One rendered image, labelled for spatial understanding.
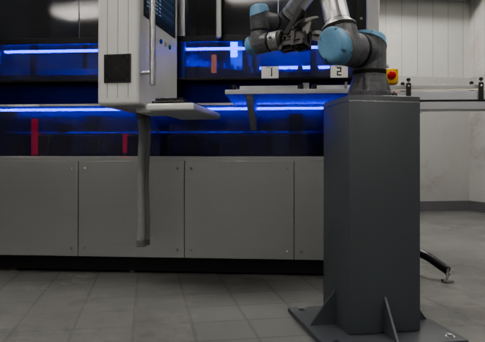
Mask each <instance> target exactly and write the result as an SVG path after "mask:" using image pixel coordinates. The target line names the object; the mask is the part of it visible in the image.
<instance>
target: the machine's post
mask: <svg viewBox="0 0 485 342"><path fill-rule="evenodd" d="M366 30H377V31H380V0H366Z"/></svg>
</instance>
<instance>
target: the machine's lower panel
mask: <svg viewBox="0 0 485 342"><path fill-rule="evenodd" d="M137 160H138V156H0V255H57V256H101V257H145V258H184V217H185V258H234V259H279V260H294V259H295V260H323V157H161V156H150V158H149V208H150V237H149V238H150V245H146V247H137V246H136V240H137V237H138V236H137V234H138V214H137V213H138V212H137V210H138V209H137V208H138V207H137V187H136V185H137V182H136V179H137V176H136V175H137V162H138V161H137Z"/></svg>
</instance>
